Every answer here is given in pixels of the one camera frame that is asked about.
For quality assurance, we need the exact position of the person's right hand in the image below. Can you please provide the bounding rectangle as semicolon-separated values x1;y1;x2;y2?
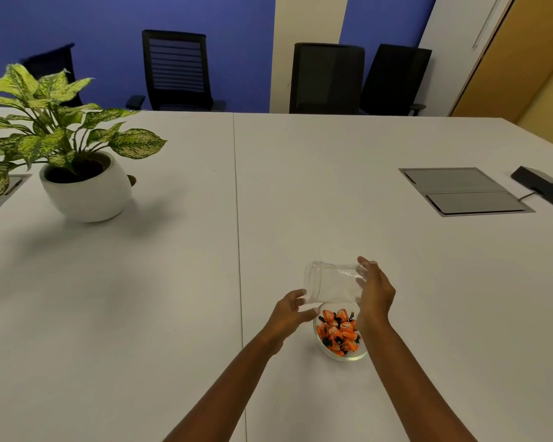
354;256;397;328

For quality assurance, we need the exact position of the person's left hand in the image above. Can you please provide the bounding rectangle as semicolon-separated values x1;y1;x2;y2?
268;289;321;347

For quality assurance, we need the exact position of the clear glass jar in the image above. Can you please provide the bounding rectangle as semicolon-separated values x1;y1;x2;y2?
304;261;369;308

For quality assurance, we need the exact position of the person's right forearm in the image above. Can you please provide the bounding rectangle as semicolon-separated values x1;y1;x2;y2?
356;316;479;442

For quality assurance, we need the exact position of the person's left forearm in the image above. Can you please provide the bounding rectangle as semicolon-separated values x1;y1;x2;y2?
162;328;286;442

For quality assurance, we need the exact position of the pile of orange wrapped candies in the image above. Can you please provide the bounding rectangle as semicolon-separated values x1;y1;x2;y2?
316;308;362;357

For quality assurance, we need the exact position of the clear glass bowl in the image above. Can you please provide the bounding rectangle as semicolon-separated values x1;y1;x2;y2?
313;304;369;363

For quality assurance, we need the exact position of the black flat desk device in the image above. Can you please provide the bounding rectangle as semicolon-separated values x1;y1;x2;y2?
511;166;553;212

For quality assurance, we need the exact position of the black mesh-back office chair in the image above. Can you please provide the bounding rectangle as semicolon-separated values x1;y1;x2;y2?
289;42;366;115
360;44;433;117

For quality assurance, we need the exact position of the white round plant pot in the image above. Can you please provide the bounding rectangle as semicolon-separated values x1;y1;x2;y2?
39;151;133;223

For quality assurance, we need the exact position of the wooden door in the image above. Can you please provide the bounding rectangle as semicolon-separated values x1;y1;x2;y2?
448;0;553;125

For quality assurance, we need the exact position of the black slatted-back office chair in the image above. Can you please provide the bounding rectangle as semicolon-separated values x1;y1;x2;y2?
126;29;227;112

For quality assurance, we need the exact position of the green variegated leafy plant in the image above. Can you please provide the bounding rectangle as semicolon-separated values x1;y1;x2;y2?
0;63;168;203

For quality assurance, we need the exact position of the grey table cable hatch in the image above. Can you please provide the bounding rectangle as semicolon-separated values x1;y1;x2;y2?
398;167;536;218
0;174;32;225

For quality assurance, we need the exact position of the white cabinet door with handle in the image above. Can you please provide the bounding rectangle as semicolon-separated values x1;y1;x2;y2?
417;0;519;117

